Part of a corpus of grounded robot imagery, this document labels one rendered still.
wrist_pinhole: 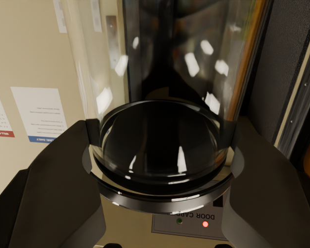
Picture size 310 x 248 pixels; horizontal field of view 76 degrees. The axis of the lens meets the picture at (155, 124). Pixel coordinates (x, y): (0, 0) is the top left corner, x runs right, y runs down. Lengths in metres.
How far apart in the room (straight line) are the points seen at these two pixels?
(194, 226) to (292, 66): 0.28
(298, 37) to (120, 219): 0.38
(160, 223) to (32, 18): 0.77
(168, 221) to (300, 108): 0.27
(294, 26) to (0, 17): 0.88
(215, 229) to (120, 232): 0.15
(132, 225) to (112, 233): 0.04
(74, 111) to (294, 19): 0.79
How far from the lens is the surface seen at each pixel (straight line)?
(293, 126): 0.37
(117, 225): 0.38
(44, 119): 1.01
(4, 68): 1.01
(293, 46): 0.36
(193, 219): 0.37
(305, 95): 0.36
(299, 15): 0.36
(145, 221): 0.37
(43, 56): 0.89
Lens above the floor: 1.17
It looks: 28 degrees up
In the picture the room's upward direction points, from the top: 180 degrees counter-clockwise
